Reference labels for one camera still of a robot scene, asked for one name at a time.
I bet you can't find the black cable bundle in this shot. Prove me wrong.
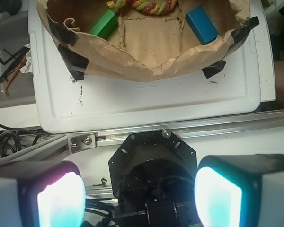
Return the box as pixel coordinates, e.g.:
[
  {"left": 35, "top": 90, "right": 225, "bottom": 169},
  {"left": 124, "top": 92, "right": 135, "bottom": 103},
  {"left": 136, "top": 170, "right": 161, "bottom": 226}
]
[{"left": 0, "top": 119, "right": 42, "bottom": 163}]

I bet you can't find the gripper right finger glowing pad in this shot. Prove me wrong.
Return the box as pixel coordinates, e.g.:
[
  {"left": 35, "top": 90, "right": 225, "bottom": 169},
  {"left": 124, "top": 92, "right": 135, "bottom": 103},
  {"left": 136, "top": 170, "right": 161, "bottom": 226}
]
[{"left": 194, "top": 154, "right": 284, "bottom": 227}]

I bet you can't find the multicolour twisted rope toy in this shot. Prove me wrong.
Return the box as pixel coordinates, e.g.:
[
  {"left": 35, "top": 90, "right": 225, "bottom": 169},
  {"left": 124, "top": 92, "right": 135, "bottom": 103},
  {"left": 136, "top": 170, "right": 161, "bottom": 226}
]
[{"left": 106, "top": 0, "right": 178, "bottom": 16}]

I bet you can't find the white plastic tray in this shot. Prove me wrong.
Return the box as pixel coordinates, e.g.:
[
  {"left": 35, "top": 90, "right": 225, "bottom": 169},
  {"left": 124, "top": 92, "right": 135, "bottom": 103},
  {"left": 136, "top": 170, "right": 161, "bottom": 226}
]
[{"left": 28, "top": 0, "right": 275, "bottom": 133}]

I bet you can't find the brown paper bag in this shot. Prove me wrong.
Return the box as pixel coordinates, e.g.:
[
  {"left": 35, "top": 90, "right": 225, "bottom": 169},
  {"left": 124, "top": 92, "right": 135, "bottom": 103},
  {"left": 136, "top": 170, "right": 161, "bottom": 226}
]
[{"left": 37, "top": 0, "right": 259, "bottom": 82}]

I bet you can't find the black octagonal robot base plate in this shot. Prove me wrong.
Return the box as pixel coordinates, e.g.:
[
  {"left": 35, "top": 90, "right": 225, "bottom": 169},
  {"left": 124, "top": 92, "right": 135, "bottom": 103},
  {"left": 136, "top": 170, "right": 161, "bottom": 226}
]
[{"left": 108, "top": 130, "right": 200, "bottom": 227}]

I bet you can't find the blue wooden block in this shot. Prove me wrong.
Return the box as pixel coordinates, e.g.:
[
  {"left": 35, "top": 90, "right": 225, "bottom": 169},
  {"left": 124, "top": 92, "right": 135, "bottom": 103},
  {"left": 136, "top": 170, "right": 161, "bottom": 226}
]
[{"left": 185, "top": 6, "right": 219, "bottom": 45}]

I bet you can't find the aluminium extrusion rail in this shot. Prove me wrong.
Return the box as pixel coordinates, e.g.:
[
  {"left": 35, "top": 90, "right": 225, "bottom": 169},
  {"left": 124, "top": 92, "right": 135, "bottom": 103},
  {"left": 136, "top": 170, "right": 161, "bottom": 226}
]
[{"left": 0, "top": 109, "right": 284, "bottom": 166}]

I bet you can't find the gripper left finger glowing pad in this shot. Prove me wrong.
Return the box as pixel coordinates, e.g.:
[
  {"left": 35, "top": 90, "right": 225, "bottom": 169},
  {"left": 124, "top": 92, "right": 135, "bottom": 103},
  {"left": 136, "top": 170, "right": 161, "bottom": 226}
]
[{"left": 0, "top": 161, "right": 86, "bottom": 227}]

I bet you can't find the green wooden block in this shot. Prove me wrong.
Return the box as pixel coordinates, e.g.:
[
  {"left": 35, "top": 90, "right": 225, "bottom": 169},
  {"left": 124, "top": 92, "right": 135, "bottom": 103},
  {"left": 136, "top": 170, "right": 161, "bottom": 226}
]
[{"left": 88, "top": 9, "right": 118, "bottom": 39}]

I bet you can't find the metal corner bracket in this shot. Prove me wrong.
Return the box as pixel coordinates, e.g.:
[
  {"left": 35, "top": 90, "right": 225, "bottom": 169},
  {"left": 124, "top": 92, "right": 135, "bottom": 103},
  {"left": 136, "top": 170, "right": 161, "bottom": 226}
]
[{"left": 67, "top": 133, "right": 97, "bottom": 155}]

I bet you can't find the orange handled tool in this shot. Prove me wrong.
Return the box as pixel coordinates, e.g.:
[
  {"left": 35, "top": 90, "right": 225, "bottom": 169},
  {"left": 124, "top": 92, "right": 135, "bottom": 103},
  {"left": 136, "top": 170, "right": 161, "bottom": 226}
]
[{"left": 4, "top": 56, "right": 26, "bottom": 97}]

